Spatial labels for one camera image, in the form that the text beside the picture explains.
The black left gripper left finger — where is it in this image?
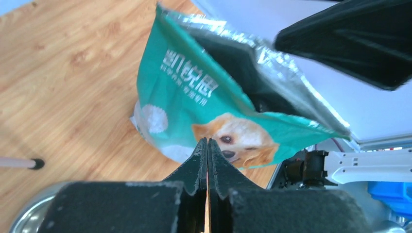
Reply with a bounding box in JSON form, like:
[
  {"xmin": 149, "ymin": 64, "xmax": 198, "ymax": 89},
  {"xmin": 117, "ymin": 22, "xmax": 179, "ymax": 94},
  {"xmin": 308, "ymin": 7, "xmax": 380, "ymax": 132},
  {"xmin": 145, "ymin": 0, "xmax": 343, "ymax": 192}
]
[{"xmin": 39, "ymin": 139, "xmax": 207, "ymax": 233}]

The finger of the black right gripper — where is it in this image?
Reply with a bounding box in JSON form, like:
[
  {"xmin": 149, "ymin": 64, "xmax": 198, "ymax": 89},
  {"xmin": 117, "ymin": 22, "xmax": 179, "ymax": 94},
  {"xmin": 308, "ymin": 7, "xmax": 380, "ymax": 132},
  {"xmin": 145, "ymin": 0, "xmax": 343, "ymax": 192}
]
[{"xmin": 274, "ymin": 0, "xmax": 412, "ymax": 91}]

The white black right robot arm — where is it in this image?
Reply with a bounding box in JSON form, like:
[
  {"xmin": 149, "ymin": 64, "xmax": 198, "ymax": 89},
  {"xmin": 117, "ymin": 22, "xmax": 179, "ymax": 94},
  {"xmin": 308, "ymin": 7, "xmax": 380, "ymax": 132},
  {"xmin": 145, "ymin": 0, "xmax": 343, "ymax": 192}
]
[{"xmin": 274, "ymin": 0, "xmax": 412, "ymax": 187}]

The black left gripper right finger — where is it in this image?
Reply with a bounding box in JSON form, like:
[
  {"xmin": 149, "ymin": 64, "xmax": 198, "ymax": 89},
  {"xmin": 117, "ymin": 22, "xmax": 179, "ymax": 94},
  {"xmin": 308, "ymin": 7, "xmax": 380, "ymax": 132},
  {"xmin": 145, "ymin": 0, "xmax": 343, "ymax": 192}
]
[{"xmin": 207, "ymin": 139, "xmax": 372, "ymax": 233}]

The pink music stand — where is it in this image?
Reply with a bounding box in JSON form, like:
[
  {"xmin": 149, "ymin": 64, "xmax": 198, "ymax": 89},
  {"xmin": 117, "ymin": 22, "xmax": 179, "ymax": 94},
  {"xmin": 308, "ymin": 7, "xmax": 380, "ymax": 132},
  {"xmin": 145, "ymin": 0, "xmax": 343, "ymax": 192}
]
[{"xmin": 0, "ymin": 157, "xmax": 45, "ymax": 170}]

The green dog food bag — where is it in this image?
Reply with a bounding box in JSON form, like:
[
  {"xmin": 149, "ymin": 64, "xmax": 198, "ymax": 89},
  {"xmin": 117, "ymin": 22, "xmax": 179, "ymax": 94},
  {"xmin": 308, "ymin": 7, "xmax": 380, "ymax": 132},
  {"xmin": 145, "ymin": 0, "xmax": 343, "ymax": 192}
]
[{"xmin": 130, "ymin": 4, "xmax": 350, "ymax": 168}]

